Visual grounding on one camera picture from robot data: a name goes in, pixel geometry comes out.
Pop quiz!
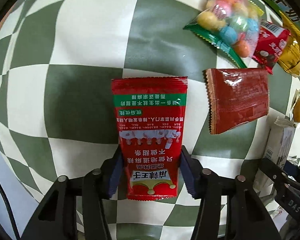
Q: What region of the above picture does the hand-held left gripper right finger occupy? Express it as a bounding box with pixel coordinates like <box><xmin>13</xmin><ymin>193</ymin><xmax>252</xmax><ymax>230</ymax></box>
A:
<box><xmin>180</xmin><ymin>146</ymin><xmax>282</xmax><ymax>240</ymax></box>

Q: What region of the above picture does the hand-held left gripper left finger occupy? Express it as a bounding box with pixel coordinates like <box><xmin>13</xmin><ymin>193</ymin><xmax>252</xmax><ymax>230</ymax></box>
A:
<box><xmin>20</xmin><ymin>152</ymin><xmax>123</xmax><ymax>240</ymax></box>

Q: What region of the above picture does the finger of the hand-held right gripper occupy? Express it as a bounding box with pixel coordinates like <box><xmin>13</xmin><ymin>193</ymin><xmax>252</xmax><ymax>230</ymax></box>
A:
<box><xmin>284</xmin><ymin>160</ymin><xmax>300</xmax><ymax>180</ymax></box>
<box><xmin>256</xmin><ymin>157</ymin><xmax>294</xmax><ymax>193</ymax></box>

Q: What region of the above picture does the small white carton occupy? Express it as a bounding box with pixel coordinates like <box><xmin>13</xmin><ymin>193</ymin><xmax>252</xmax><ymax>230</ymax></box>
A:
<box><xmin>261</xmin><ymin>117</ymin><xmax>297</xmax><ymax>170</ymax></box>

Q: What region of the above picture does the red snack packet green band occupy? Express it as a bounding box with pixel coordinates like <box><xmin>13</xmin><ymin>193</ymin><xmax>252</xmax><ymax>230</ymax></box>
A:
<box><xmin>111</xmin><ymin>76</ymin><xmax>189</xmax><ymax>201</ymax></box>

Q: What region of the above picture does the dark red foil packet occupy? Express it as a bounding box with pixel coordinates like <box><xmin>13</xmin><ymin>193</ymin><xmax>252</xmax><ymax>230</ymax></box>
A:
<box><xmin>202</xmin><ymin>67</ymin><xmax>270</xmax><ymax>135</ymax></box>

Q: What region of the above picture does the gold yellow snack packet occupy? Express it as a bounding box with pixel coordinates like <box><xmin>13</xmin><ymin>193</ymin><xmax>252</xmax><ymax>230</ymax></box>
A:
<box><xmin>276</xmin><ymin>11</ymin><xmax>300</xmax><ymax>77</ymax></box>

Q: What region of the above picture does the small red chocolate packet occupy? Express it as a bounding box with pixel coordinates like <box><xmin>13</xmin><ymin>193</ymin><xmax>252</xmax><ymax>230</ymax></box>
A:
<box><xmin>251</xmin><ymin>20</ymin><xmax>290</xmax><ymax>75</ymax></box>

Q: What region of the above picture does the clear packet of colourful candy balls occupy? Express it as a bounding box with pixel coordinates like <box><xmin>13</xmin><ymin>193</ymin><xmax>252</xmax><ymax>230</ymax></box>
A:
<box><xmin>182</xmin><ymin>0</ymin><xmax>265</xmax><ymax>68</ymax></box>

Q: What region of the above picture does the black cable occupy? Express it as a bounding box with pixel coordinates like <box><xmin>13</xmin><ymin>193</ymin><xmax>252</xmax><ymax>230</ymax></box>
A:
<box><xmin>0</xmin><ymin>166</ymin><xmax>18</xmax><ymax>240</ymax></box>

